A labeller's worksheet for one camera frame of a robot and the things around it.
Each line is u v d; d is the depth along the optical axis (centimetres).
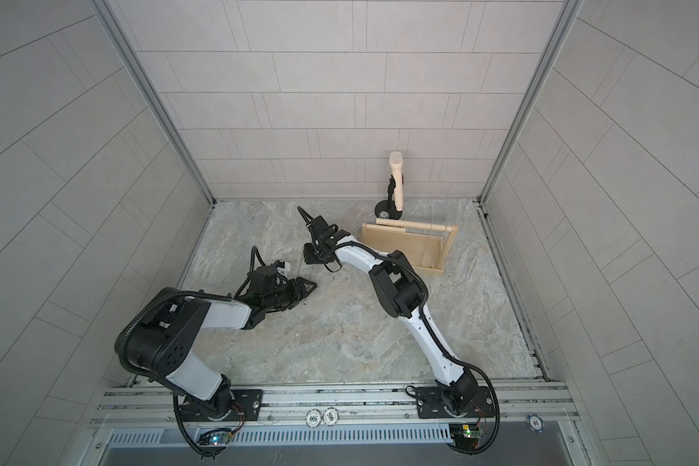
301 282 84
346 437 105
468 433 68
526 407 72
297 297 80
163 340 45
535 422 68
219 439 65
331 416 69
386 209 109
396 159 92
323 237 80
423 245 103
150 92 85
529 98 87
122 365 42
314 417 69
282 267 86
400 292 60
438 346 62
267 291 74
